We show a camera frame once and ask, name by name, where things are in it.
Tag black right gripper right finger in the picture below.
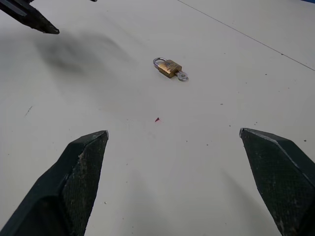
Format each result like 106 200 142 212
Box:
239 127 315 236

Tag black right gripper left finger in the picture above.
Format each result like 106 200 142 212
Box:
0 130 110 236

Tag small silver key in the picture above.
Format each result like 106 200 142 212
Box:
175 70 189 82

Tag brass padlock with steel shackle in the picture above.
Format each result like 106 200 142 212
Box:
153 57 183 80

